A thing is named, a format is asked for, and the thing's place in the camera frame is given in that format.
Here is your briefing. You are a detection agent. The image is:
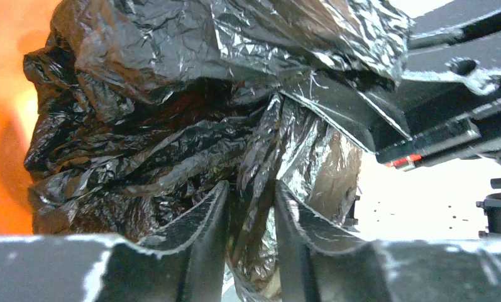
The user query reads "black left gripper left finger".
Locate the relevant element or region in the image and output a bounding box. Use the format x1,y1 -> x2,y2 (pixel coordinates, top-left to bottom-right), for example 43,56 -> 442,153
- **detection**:
0,181 -> 229,301

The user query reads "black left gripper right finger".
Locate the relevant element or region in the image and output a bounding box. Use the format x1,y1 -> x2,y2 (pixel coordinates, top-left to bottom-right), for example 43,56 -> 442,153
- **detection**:
274,181 -> 501,302

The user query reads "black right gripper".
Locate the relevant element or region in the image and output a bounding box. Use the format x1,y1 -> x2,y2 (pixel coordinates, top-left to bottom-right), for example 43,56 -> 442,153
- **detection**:
281,1 -> 501,168

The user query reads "black plastic trash bag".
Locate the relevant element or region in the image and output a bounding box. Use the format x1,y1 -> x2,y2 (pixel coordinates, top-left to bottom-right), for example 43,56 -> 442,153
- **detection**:
23,1 -> 413,301

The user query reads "orange trash bin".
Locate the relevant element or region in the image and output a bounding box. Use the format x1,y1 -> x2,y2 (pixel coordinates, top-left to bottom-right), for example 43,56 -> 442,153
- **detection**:
0,0 -> 58,235

